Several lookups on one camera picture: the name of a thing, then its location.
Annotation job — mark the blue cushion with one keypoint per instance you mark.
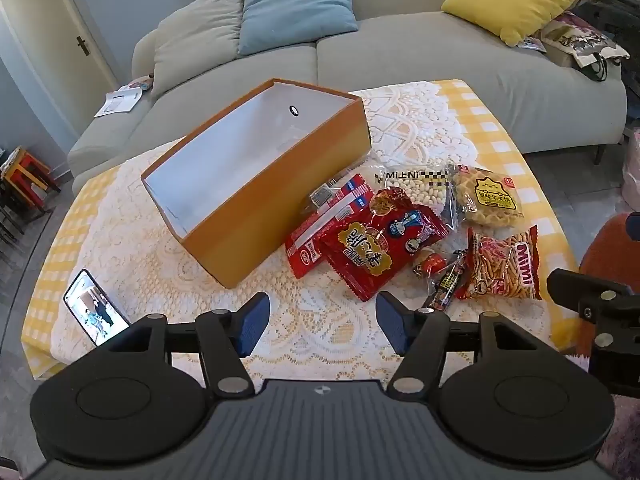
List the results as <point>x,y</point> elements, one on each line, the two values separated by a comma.
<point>271,24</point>

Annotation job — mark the beige cushion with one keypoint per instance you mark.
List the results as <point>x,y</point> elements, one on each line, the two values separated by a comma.
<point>195,39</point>

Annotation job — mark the white puffs bag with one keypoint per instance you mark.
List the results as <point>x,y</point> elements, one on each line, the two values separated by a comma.
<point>424,187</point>

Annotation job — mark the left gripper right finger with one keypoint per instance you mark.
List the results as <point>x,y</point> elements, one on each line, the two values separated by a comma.
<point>419,337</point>

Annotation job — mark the grey-green sofa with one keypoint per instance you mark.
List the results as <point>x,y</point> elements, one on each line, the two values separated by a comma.
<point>543,106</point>

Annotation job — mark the orange cardboard box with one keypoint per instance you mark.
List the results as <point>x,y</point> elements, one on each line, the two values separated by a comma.
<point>236,186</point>

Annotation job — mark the smartphone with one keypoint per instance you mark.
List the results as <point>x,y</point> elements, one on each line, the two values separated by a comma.
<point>93,310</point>

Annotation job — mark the door with handle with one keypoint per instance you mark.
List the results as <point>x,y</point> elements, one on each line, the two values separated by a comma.
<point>49,52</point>

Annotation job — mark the red blue packet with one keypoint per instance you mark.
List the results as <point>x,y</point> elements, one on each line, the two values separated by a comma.
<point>302,246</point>

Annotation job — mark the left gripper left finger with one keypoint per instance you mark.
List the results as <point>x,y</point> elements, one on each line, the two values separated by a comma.
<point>225,337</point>

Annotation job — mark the red yellow stools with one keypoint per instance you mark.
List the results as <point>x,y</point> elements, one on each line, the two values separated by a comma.
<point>29,177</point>

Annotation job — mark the sausage stick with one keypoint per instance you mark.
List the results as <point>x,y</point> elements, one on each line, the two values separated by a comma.
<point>443,293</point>

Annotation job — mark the MIMI stick snack bag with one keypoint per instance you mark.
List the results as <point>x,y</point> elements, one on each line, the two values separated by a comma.
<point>503,268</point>

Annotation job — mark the waffle package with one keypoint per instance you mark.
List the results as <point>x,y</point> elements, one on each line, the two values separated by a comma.
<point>486,198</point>

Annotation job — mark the red snack bag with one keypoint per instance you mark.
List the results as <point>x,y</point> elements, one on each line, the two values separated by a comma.
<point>368,248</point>

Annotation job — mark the paper booklet on sofa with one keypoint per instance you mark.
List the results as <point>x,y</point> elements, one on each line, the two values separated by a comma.
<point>125,98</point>

